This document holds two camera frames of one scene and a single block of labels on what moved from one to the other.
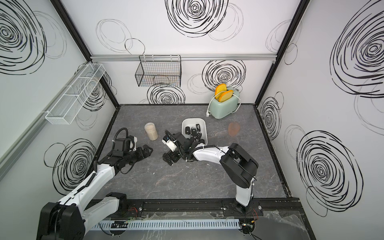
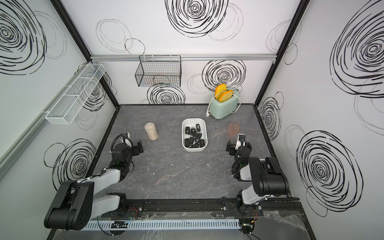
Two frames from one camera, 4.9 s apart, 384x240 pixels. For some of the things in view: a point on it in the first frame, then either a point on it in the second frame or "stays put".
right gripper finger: x=166 y=158 -> x=230 y=148
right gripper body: x=177 y=154 -> x=236 y=152
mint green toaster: x=218 y=109 stays put
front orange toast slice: x=225 y=96 stays put
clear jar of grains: x=151 y=130 stays put
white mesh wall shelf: x=64 y=111 stays put
